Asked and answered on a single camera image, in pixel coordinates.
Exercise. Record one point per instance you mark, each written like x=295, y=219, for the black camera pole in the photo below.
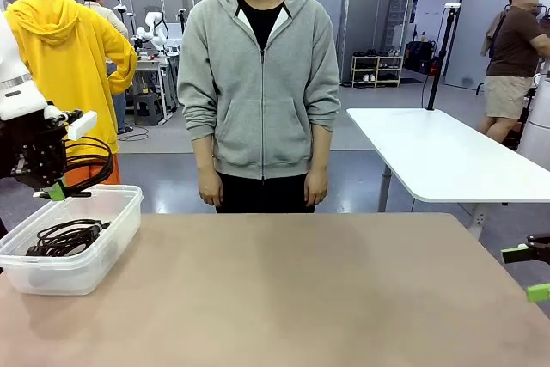
x=442, y=53

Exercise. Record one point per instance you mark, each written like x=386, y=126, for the mannequin in yellow hoodie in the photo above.
x=64, y=62

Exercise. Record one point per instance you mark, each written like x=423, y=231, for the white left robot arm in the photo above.
x=13, y=83

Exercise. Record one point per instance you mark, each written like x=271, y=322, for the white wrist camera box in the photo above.
x=81, y=124

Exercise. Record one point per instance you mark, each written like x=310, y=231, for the white workbench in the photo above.
x=148, y=64

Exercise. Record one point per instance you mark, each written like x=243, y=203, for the wooden shoe rack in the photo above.
x=378, y=68

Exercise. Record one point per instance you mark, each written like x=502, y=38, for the person's right forearm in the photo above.
x=202, y=148

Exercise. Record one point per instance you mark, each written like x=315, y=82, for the clear plastic storage bin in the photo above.
x=107, y=229

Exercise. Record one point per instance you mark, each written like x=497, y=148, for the person in gray hoodie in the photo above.
x=258, y=83

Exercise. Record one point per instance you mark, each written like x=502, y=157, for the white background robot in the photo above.
x=152, y=23

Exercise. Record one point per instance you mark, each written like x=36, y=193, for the person's left hand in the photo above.
x=315, y=188

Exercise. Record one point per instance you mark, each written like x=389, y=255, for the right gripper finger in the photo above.
x=539, y=293
x=515, y=254

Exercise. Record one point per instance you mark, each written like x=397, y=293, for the white rounded cabinet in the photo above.
x=537, y=126

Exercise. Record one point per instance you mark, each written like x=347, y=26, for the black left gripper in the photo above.
x=34, y=152

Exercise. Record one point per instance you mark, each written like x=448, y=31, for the white table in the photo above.
x=464, y=156

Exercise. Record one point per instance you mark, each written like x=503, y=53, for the black equipment bag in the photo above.
x=419, y=55

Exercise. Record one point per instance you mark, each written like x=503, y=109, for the gray step stool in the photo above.
x=148, y=109

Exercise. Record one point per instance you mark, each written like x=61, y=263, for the person's right hand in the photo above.
x=210, y=188

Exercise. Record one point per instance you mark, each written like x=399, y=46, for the person's left forearm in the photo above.
x=320, y=148

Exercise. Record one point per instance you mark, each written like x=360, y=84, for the man in brown shirt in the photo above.
x=513, y=49

